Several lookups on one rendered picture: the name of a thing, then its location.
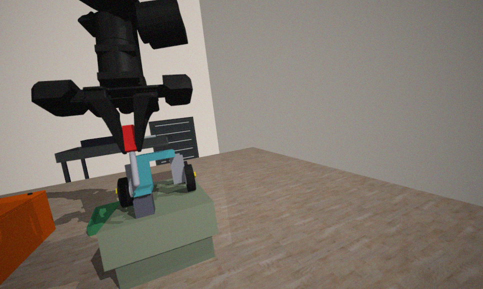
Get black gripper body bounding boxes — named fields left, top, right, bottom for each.
left=31, top=38, right=193, bottom=117

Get green tray floor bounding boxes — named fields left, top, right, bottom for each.
left=94, top=208, right=116, bottom=225

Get green tray walls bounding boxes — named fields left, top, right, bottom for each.
left=86, top=201, right=120, bottom=236

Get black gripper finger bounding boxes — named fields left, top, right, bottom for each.
left=82, top=97, right=127, bottom=155
left=133, top=93, right=160, bottom=152

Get small teal wheeled trolley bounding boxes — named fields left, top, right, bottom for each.
left=115, top=149, right=196, bottom=208

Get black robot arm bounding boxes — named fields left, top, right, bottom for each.
left=78, top=0, right=188, bottom=114

